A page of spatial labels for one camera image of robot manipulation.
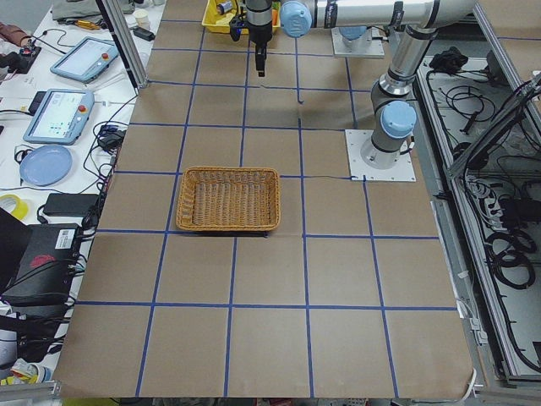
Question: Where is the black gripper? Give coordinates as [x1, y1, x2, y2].
[245, 0, 271, 77]

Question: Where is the orange toy carrot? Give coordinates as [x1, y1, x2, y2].
[272, 8, 279, 26]

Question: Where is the yellow woven tray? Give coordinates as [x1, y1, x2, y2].
[201, 0, 281, 34]

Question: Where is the brown wicker basket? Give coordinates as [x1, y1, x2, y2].
[176, 167, 281, 232]

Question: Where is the far teach pendant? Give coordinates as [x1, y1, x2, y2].
[50, 36, 119, 84]

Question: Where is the teach pendant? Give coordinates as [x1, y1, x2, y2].
[50, 36, 119, 84]
[23, 89, 95, 145]

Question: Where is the grey cloth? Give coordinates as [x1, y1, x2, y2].
[52, 0, 101, 21]

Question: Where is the near teach pendant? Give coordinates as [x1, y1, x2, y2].
[23, 89, 95, 145]

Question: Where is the blue plate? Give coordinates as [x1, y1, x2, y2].
[19, 145, 73, 186]

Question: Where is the black power adapter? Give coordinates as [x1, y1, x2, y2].
[42, 193, 98, 217]

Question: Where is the black computer box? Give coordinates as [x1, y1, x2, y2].
[1, 223, 83, 307]

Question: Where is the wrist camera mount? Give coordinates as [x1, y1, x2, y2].
[229, 3, 246, 42]

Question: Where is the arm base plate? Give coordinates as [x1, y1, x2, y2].
[345, 129, 416, 182]
[331, 27, 385, 59]

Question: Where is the aluminium frame post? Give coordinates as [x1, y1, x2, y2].
[96, 0, 148, 90]

